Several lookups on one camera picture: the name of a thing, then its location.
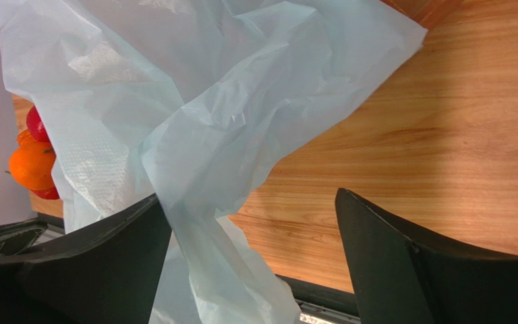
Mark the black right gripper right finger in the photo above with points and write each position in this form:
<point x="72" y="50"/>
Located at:
<point x="402" y="272"/>

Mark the light blue plastic bag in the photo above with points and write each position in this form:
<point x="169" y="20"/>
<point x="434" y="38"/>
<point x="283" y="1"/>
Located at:
<point x="195" y="102"/>

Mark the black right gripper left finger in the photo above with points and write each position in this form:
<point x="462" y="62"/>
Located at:
<point x="106" y="272"/>

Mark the wooden divided tray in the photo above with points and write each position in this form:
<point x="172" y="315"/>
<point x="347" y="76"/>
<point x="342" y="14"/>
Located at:
<point x="427" y="13"/>

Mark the orange tangerine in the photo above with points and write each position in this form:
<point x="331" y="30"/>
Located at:
<point x="31" y="165"/>

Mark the red apple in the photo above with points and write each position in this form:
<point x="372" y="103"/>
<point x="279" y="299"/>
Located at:
<point x="35" y="125"/>

